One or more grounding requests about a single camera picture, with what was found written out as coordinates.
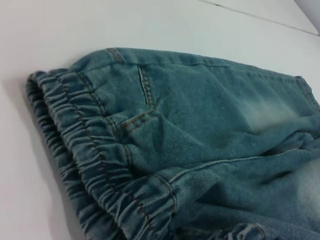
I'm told blue denim shorts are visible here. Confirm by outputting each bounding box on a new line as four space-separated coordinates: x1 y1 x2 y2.
26 47 320 240

